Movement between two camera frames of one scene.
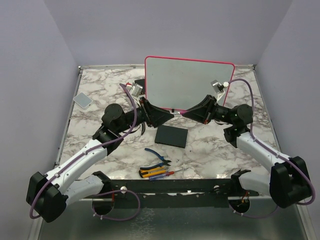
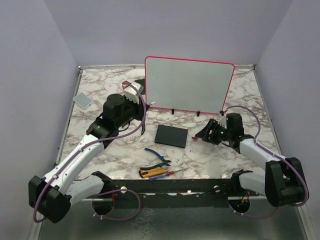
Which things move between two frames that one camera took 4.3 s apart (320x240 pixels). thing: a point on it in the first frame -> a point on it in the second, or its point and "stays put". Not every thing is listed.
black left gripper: x=153 y=115 -> x=139 y=107
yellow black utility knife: x=147 y=172 stays put
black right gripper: x=204 y=112 -> x=204 y=133
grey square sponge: x=83 y=100 stays put
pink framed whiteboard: x=177 y=83 stays put
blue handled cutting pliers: x=164 y=161 stays put
